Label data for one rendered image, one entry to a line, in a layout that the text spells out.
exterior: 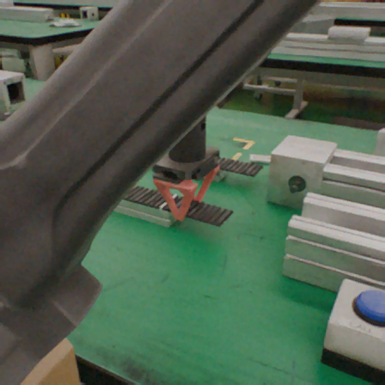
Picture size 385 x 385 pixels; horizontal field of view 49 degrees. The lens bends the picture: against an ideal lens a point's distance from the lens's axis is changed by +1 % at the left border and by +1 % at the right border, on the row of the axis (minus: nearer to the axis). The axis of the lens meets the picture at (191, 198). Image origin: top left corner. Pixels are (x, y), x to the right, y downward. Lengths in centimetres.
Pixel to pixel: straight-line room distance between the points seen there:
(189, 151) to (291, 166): 20
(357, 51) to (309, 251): 166
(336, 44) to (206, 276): 169
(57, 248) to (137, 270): 44
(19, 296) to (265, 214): 60
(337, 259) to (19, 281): 45
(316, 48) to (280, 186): 147
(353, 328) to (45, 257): 35
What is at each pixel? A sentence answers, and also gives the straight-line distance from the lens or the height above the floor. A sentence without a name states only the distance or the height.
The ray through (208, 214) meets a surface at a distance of 66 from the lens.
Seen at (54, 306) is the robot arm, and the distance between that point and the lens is 18.
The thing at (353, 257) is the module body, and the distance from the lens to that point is 55.
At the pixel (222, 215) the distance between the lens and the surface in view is 65.
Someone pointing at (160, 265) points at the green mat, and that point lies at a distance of 60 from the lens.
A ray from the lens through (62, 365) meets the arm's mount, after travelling 39.
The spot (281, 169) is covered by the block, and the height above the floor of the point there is 85.
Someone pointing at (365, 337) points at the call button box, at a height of 84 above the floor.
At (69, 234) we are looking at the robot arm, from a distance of 16.
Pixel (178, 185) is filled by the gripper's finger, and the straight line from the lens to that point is 60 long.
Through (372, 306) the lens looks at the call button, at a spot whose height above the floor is 85.
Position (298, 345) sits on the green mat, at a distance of 51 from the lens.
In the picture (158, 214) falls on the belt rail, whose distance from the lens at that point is 68.
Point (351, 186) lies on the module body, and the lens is 72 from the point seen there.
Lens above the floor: 115
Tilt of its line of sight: 29 degrees down
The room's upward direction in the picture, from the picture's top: straight up
